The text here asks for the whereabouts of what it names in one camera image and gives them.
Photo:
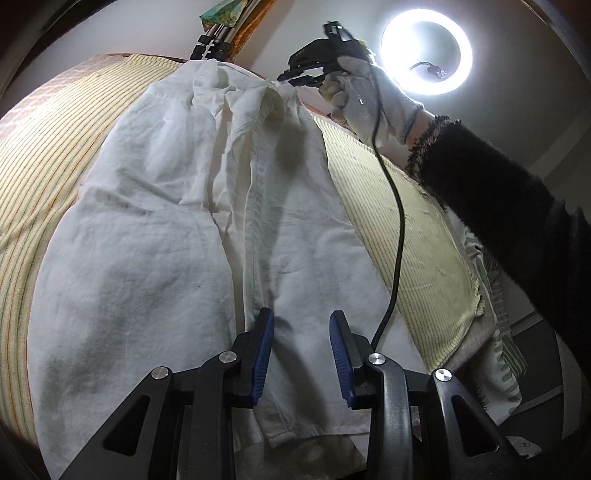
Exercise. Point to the green white patterned pillow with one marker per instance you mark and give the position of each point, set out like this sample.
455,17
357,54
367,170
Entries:
499,365

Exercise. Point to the yellow striped bed blanket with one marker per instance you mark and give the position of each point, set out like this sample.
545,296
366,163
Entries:
41,169

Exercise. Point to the white ring light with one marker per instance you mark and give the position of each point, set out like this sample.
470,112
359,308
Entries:
425,52

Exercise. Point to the white button-up shirt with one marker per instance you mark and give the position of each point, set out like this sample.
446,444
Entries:
210,199

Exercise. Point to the right white gloved hand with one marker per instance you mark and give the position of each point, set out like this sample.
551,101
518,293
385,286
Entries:
364,99

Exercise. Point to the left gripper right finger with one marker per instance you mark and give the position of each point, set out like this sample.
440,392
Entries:
350,351

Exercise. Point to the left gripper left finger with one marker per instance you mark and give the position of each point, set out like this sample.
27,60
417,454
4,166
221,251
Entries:
253,349

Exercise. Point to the pink checked bed sheet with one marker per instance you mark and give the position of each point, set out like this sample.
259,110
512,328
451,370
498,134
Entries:
33,109

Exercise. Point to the right forearm black sleeve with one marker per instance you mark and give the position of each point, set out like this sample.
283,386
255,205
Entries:
544,248

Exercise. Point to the colourful patterned cloth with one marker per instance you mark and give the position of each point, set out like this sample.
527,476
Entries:
244,14

